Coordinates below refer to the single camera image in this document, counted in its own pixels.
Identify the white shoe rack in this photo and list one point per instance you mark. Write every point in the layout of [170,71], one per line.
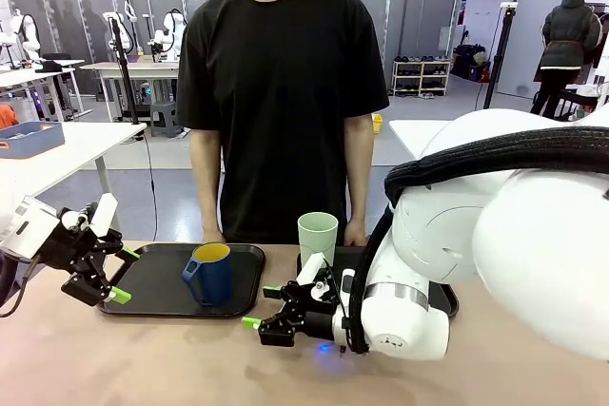
[421,77]

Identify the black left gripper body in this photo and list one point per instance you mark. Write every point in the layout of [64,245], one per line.
[71,251]

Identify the black bags on floor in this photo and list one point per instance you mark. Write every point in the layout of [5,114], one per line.
[468,63]

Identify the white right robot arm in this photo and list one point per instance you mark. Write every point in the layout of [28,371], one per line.
[523,254]

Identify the blue mug yellow inside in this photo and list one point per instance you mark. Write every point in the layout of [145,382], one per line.
[214,277]

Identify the blue storage bin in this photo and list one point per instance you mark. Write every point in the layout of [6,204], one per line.
[28,140]

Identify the black plastic tray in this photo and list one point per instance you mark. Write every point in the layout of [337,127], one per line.
[157,292]
[347,263]

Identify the grey plastic stool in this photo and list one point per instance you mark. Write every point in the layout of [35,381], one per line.
[166,118]

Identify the beige background work table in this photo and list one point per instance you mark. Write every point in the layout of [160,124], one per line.
[138,68]

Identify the black object on table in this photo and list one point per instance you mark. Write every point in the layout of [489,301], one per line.
[47,66]

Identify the person's left hand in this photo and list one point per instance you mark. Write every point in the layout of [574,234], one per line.
[354,234]

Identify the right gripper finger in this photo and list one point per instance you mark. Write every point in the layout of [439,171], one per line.
[285,293]
[278,330]

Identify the person in dark jacket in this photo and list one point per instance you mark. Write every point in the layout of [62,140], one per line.
[566,40]

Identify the black tripod stand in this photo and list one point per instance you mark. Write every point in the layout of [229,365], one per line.
[124,78]

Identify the white side table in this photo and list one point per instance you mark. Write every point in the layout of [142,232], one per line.
[85,149]
[414,132]

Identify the person's left forearm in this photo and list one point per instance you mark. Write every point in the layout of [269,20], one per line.
[360,192]

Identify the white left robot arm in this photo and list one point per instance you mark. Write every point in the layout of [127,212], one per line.
[21,225]

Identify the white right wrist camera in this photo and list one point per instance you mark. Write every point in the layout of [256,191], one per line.
[310,270]

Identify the pale green plastic cup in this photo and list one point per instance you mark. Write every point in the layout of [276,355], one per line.
[318,237]

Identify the person's right hand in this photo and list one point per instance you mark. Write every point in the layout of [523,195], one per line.
[214,234]

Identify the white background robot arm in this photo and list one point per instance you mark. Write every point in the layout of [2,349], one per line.
[26,35]
[170,35]
[119,28]

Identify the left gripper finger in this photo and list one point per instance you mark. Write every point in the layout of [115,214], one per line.
[92,289]
[114,243]

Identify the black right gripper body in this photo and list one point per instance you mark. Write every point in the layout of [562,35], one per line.
[316,322]

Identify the person in black t-shirt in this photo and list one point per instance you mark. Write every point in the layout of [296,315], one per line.
[280,92]

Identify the person's right forearm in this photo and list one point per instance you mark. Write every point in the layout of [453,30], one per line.
[208,192]

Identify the yellow floor bin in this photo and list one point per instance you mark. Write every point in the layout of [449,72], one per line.
[377,123]

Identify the black utility cart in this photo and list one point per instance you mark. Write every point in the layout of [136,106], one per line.
[573,99]

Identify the white background work table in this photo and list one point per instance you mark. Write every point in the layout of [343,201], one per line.
[38,74]

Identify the black pole with white top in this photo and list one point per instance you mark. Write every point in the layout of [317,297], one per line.
[495,59]

